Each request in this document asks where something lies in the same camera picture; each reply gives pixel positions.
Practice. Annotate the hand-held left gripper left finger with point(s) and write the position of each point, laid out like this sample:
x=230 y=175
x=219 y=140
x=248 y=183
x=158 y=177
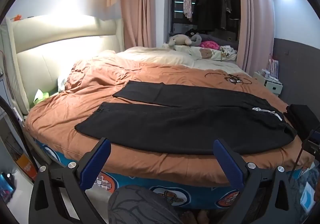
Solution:
x=92 y=161

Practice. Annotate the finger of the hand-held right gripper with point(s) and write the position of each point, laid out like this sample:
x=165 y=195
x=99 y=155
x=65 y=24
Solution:
x=313 y=142

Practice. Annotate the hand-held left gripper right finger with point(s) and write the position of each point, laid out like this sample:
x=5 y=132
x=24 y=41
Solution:
x=230 y=164

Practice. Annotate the black pants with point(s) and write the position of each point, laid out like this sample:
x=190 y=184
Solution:
x=175 y=123

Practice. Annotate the person's leg in grey pants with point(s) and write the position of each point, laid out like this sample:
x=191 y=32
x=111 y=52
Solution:
x=135 y=206

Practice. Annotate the stack of folded black clothes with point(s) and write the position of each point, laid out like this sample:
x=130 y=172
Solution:
x=300 y=118

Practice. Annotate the grey fuzzy rug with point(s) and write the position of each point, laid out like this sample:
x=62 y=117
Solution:
x=303 y=176

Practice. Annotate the orange blanket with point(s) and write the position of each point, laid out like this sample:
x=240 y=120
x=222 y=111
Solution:
x=62 y=118

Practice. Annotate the blue printed bed sheet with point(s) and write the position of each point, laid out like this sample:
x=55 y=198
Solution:
x=140 y=184

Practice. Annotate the white and blue bag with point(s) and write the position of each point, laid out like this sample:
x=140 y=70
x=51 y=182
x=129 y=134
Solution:
x=307 y=196

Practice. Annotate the orange box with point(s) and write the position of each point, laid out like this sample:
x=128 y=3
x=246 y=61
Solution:
x=26 y=166

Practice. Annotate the person's bare foot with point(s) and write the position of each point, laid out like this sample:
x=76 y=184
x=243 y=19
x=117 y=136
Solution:
x=188 y=217

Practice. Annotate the white nightstand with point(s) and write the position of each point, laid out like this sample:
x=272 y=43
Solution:
x=272 y=86

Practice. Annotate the green tissue packet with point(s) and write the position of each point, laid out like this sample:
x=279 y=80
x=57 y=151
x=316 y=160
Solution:
x=41 y=97

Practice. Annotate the tablet with lit screen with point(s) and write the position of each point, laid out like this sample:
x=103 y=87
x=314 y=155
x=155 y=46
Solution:
x=6 y=186

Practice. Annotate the cream padded headboard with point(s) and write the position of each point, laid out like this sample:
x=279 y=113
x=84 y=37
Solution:
x=50 y=63

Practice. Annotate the white patterned cloth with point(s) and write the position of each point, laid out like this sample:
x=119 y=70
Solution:
x=228 y=51

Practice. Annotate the bear print pillow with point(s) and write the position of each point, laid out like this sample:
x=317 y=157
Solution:
x=205 y=53

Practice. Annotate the pink fluffy cloth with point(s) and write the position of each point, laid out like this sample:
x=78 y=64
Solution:
x=210 y=45

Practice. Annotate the cream pillow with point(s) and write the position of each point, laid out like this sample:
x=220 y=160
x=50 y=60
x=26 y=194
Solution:
x=155 y=56

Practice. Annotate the grey plush toy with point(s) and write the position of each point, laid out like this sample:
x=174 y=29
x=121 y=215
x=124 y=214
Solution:
x=196 y=40

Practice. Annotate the pink curtain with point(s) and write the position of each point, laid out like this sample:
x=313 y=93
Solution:
x=140 y=13
x=255 y=26

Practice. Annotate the beige plush toy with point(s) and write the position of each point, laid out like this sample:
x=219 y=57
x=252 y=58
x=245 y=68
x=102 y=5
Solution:
x=178 y=40

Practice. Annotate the black plush toy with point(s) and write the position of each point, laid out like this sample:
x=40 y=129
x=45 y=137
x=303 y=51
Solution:
x=191 y=33

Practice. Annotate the black hanging coat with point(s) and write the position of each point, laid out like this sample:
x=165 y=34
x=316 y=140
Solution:
x=206 y=8

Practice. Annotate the dark hanging shirt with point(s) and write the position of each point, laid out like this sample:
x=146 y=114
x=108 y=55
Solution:
x=227 y=6

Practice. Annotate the small orange toy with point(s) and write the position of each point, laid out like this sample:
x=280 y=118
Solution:
x=18 y=17

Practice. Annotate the floral hanging garment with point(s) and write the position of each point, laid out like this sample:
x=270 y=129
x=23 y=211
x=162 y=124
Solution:
x=187 y=1

